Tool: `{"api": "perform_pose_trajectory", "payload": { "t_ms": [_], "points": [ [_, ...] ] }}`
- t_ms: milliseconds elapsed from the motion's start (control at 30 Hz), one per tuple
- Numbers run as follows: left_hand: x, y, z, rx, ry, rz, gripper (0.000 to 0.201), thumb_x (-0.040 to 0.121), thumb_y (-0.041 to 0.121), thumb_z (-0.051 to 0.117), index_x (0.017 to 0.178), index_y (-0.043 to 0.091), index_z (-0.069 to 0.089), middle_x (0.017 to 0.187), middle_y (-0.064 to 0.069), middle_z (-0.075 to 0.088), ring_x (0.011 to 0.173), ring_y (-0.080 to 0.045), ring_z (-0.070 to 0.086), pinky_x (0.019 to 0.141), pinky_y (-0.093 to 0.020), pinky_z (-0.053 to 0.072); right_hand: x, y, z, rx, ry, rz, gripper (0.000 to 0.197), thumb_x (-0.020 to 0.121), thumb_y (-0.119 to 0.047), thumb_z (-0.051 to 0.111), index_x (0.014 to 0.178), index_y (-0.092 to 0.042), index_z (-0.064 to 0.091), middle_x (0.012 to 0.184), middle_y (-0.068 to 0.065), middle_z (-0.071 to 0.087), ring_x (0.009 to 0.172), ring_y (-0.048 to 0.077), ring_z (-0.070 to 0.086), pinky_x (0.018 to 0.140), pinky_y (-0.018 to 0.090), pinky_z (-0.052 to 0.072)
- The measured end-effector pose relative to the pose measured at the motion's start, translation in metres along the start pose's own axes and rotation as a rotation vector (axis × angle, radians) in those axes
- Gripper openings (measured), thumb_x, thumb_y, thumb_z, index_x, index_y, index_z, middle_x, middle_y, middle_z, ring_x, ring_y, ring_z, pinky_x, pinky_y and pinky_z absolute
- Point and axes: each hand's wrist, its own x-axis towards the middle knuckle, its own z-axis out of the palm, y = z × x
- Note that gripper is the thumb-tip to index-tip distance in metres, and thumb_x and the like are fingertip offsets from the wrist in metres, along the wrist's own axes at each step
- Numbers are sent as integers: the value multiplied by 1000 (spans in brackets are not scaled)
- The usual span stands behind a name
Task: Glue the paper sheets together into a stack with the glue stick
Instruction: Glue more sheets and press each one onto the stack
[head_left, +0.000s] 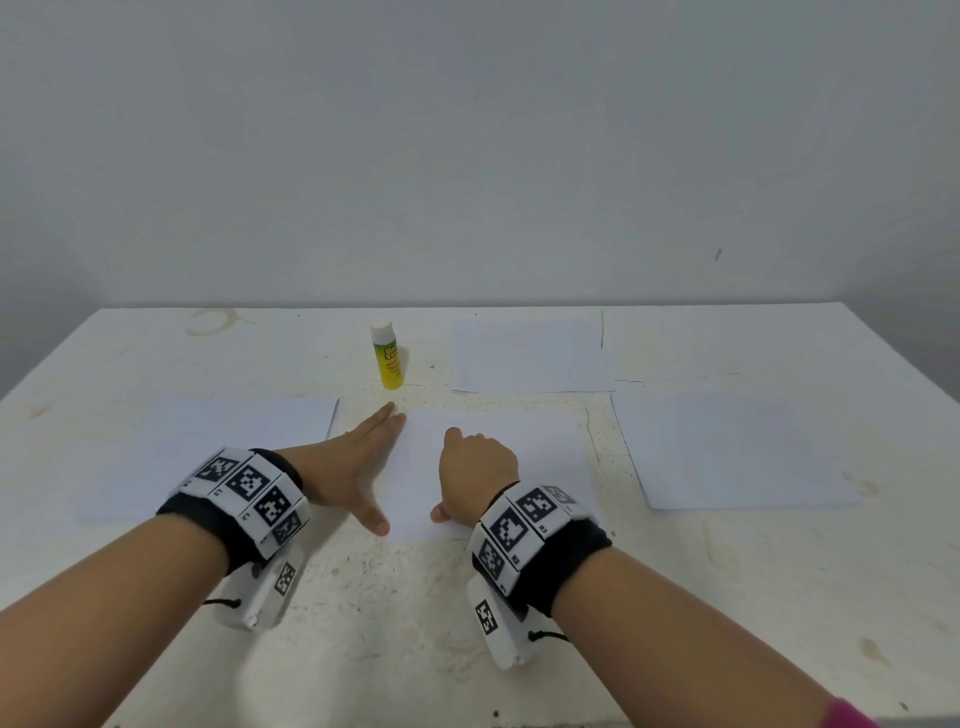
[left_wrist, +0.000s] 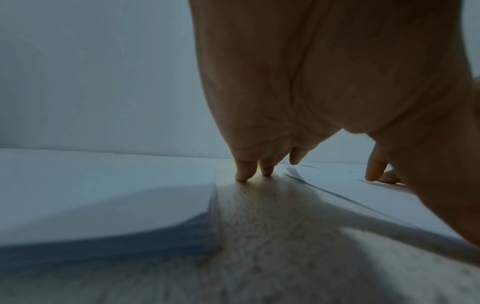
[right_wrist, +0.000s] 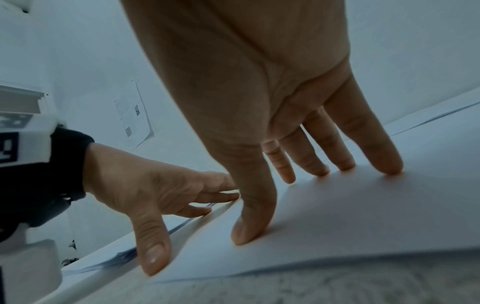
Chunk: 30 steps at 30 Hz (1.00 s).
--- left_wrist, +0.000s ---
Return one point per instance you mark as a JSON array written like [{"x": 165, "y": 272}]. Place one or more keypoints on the person's left hand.
[{"x": 322, "y": 65}]

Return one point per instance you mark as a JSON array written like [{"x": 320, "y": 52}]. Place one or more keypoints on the glued white paper sheet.
[{"x": 352, "y": 191}]

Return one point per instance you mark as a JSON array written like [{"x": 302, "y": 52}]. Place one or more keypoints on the stack of white paper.
[{"x": 97, "y": 208}]

